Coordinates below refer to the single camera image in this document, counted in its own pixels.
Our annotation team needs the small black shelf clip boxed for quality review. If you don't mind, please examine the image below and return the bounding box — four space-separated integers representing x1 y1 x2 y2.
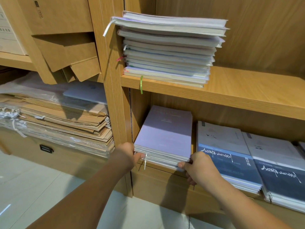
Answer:
39 144 54 154

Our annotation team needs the wooden shelf unit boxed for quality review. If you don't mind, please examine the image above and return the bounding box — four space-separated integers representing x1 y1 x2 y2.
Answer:
0 0 305 229

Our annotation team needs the blue band script notebook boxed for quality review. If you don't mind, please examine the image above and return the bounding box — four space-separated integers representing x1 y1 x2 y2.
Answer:
196 121 263 194

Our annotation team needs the white file boxes row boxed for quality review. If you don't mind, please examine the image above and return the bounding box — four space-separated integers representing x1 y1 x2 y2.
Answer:
0 4 27 55

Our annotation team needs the stack of large blue notebooks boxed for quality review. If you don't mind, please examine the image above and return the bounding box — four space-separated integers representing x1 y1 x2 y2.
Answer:
102 11 229 88

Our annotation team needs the stack of flat wrapped packets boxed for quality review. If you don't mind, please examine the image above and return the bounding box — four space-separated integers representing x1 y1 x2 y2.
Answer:
0 70 115 158

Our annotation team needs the dark blue script notebook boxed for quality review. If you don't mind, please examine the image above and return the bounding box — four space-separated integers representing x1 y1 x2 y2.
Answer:
242 131 305 213

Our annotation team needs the person's right forearm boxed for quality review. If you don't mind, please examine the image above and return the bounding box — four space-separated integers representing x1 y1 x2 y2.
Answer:
204 176 292 229

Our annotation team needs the person's left forearm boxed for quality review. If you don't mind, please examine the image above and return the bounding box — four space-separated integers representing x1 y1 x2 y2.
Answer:
26 162 135 229

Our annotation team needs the person's right hand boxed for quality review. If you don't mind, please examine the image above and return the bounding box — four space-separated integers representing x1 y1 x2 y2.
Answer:
177 151 223 186

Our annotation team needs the large plain lilac notebook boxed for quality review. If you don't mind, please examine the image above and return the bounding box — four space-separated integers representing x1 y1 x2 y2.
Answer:
133 105 193 171

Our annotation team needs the person's left hand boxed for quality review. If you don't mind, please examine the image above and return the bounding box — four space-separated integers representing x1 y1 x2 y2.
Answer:
112 142 146 173

